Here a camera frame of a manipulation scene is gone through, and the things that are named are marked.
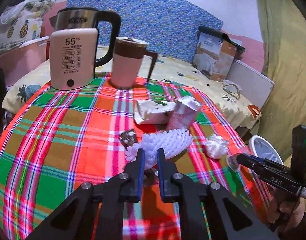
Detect beige 55 degree warmer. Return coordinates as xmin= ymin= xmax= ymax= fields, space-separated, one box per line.
xmin=49 ymin=28 xmax=98 ymax=90

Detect brown snack wrapper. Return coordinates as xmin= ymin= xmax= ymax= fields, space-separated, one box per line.
xmin=119 ymin=129 xmax=138 ymax=148

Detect crumpled white tissue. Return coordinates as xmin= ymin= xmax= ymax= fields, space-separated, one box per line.
xmin=206 ymin=134 xmax=229 ymax=159

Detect white foam fruit net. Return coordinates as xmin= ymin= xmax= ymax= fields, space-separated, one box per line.
xmin=125 ymin=128 xmax=193 ymax=170

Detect cardboard bedding box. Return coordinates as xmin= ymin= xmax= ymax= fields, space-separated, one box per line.
xmin=193 ymin=31 xmax=237 ymax=82

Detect white flat panel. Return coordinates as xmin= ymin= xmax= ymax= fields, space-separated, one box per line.
xmin=226 ymin=60 xmax=274 ymax=109

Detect pink storage box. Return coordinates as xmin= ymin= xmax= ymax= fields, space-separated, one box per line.
xmin=0 ymin=36 xmax=49 ymax=87

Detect pineapple print pillow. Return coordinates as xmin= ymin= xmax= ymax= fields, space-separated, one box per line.
xmin=0 ymin=0 xmax=56 ymax=55

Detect orange strap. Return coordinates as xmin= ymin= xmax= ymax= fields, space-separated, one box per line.
xmin=247 ymin=103 xmax=261 ymax=119

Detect white round trash bin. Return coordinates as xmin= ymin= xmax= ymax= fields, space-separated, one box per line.
xmin=248 ymin=135 xmax=283 ymax=165

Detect yellow pineapple bed sheet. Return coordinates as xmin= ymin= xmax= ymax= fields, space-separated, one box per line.
xmin=1 ymin=56 xmax=261 ymax=129

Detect olive yellow curtain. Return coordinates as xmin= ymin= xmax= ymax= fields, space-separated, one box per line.
xmin=257 ymin=0 xmax=306 ymax=165

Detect clear plastic cup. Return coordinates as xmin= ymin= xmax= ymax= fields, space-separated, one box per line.
xmin=226 ymin=146 xmax=250 ymax=172

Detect red white milk carton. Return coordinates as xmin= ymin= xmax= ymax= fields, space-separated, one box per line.
xmin=166 ymin=95 xmax=202 ymax=131

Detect pink brown mug with handle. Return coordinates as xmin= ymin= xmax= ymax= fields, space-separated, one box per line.
xmin=110 ymin=36 xmax=158 ymax=89

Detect person's right hand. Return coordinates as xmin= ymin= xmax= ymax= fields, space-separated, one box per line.
xmin=267 ymin=197 xmax=305 ymax=233

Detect olive cord loop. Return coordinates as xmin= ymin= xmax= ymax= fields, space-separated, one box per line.
xmin=221 ymin=82 xmax=242 ymax=101

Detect plaid red green tablecloth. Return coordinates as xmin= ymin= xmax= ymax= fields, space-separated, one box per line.
xmin=0 ymin=73 xmax=270 ymax=239

